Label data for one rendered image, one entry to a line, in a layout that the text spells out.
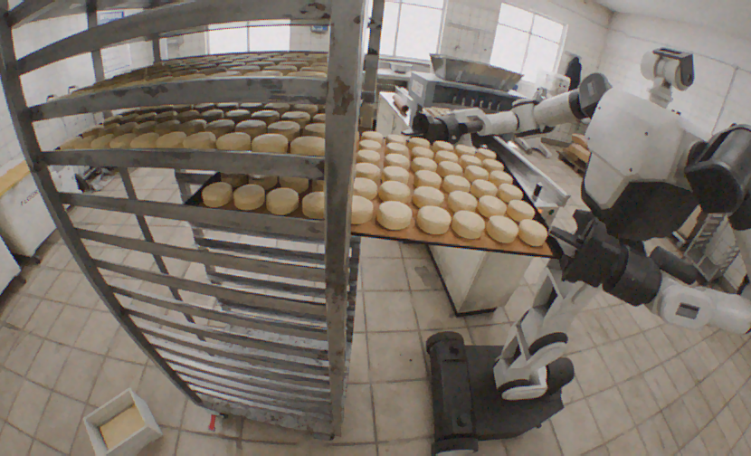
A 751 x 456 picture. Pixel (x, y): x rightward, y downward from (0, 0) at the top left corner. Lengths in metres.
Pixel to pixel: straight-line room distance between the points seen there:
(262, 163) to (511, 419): 1.35
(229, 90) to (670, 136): 0.69
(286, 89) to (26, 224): 2.87
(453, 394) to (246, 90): 1.28
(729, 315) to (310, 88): 0.74
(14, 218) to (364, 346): 2.81
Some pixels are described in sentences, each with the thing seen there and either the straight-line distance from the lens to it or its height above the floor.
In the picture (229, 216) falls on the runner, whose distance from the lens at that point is 0.43.
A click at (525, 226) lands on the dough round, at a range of 0.49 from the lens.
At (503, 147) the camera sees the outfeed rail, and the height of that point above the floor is 0.88.
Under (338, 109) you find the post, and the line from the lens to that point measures 0.28.
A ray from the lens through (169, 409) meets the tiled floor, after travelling 1.64.
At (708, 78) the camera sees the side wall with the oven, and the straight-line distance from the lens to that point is 5.43.
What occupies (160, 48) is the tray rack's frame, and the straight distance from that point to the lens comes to 0.96.
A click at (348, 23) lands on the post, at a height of 1.39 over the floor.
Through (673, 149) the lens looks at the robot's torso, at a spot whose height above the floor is 1.34.
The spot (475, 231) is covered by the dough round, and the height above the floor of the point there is 1.15.
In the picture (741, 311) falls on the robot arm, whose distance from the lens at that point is 0.70.
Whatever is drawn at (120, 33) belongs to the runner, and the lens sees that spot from 0.45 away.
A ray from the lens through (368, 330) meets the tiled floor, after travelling 1.65.
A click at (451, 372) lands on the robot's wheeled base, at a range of 1.39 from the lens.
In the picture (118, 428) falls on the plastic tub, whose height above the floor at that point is 0.06.
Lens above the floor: 1.38
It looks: 37 degrees down
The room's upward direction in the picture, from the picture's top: 7 degrees clockwise
